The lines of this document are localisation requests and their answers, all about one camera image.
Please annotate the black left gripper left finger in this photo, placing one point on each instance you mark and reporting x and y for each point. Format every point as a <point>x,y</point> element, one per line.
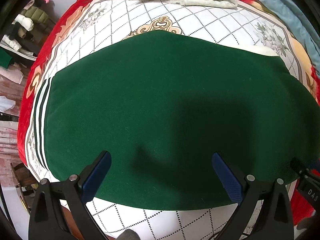
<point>47,220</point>

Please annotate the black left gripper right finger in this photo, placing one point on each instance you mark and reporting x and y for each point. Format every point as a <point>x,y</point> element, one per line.
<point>275,217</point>

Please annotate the green varsity jacket white sleeves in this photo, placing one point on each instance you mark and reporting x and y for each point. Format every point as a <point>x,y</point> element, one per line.
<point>162,104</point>

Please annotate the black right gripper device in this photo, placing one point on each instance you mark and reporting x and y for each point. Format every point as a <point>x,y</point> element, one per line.
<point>308,184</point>

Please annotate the blue quilted comforter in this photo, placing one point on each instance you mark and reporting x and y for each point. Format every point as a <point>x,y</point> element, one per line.
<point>299,25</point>

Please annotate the red floral bed blanket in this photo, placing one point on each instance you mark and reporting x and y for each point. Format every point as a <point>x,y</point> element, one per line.
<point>91,25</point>

